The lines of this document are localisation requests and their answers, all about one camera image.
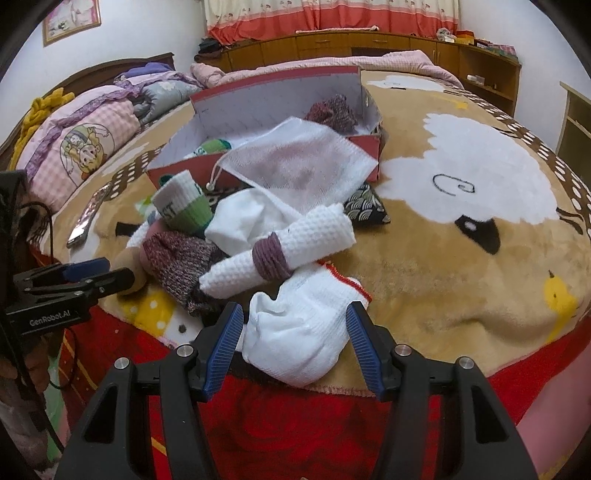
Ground dark folded clothes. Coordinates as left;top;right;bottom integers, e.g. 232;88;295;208
194;39;227;61

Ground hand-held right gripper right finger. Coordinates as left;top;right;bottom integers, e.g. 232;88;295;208
345;300;539;480

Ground pink checked cartoon pillow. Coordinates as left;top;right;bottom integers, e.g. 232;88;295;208
14;99;141;195

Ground yellow cloth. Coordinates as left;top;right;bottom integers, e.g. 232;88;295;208
9;88;77;158

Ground silver phone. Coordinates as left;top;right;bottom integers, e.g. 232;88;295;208
66;182;114;249

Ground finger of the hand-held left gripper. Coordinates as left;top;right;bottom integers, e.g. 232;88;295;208
46;268;137;301
14;258;112;289

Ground white knit glove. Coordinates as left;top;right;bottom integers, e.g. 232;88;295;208
240;261;372;387

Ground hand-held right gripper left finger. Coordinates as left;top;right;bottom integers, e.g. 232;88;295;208
55;302;245;480

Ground wooden cabinet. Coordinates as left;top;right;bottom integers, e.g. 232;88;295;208
194;31;522;116

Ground white waffle towel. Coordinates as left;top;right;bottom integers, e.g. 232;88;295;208
198;203;356;301

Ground green and white sock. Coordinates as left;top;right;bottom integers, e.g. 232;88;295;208
139;171;214;236

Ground dark wave-pattern pouch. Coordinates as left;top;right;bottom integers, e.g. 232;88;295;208
344;182;392;228

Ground lilac ruffled pillow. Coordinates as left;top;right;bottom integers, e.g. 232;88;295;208
60;83;139;112

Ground red cardboard box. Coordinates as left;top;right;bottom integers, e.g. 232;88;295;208
147;66;386;192

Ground framed wall picture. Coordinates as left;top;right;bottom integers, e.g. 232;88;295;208
42;0;102;47

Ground cream and red curtain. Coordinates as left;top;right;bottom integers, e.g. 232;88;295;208
203;0;462;44

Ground green cuffed sock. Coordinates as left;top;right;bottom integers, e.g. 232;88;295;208
185;137;232;160

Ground light wooden shelf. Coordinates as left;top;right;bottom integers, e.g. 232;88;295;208
556;80;591;162

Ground pink sock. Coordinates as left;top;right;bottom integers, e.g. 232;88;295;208
113;220;164;297

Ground dark wooden headboard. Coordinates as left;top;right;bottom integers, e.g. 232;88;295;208
0;52;176;158

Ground row of colourful boxes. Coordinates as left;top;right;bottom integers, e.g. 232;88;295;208
455;30;518;56

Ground pink quilt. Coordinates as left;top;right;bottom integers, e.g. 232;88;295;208
190;50;462;88

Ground white mesh bag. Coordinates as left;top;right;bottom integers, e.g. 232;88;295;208
208;117;379;217

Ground grey quilt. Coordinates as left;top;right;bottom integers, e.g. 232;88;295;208
115;69;204;125

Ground black cable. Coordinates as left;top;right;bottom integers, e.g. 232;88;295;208
18;200;70;457

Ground purple cloth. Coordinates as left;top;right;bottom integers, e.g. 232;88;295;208
124;62;178;79

